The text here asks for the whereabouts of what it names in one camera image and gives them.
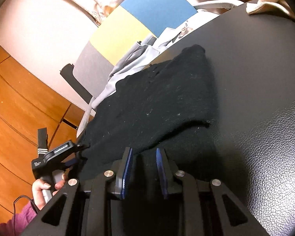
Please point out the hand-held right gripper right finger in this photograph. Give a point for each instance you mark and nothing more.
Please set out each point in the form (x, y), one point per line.
(161, 172)

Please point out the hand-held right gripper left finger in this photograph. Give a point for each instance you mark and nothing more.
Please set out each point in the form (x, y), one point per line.
(125, 172)

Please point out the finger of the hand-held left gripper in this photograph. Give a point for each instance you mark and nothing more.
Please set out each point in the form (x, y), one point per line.
(71, 163)
(82, 146)

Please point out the black knit sweater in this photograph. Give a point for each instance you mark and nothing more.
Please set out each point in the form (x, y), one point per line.
(157, 98)

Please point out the person's left forearm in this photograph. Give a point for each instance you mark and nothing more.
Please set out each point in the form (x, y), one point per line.
(19, 216)

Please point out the person's left hand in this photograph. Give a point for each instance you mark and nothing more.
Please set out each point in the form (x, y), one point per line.
(39, 189)

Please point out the wooden wardrobe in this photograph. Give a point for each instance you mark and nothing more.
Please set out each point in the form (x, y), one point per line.
(19, 108)

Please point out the black upright board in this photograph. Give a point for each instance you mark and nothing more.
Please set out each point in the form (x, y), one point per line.
(73, 78)

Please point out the light grey hoodie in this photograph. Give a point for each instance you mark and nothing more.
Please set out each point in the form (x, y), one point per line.
(135, 56)

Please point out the grey yellow blue chair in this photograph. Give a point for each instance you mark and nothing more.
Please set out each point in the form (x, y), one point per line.
(118, 29)

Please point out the white printed seat cushion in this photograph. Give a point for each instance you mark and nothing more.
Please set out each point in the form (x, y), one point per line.
(186, 30)

